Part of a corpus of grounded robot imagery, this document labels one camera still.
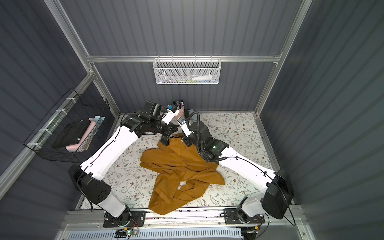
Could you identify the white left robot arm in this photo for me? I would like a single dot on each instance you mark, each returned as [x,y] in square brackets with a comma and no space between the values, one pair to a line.
[88,176]

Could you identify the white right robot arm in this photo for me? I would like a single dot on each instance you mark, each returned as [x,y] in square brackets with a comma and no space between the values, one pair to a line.
[276,190]

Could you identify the pink handle tool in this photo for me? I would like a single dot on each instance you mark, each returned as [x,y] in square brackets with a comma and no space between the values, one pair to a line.
[87,136]

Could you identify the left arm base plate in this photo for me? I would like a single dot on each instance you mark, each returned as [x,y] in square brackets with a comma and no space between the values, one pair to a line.
[128,219]

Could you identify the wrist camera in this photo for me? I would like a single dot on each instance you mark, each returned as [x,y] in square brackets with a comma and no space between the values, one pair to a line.
[182,121]
[170,112]

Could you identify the black wire wall basket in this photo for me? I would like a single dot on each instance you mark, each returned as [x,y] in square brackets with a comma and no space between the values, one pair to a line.
[80,107]

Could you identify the white wire mesh basket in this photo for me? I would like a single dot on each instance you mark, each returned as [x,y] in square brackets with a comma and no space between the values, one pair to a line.
[187,73]

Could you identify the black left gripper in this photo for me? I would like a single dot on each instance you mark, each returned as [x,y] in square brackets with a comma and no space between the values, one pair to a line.
[167,133]

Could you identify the mustard brown trousers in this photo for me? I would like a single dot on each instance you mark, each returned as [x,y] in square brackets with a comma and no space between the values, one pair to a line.
[183,176]

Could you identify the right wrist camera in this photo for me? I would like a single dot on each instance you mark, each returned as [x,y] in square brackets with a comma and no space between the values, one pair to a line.
[182,121]

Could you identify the pink metal pen cup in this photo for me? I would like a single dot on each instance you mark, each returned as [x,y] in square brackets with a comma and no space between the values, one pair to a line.
[181,114]

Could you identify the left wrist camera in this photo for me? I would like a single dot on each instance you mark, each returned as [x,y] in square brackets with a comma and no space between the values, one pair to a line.
[170,112]

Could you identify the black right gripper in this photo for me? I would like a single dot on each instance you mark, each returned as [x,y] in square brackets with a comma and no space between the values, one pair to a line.
[187,140]

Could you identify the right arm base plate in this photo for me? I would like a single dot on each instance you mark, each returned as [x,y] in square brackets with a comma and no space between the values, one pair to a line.
[234,216]

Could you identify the black flat item in basket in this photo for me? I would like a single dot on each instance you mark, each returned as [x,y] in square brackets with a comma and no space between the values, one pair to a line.
[70,135]

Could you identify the colourful marker pens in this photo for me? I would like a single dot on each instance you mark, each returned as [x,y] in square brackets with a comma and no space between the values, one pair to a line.
[179,104]

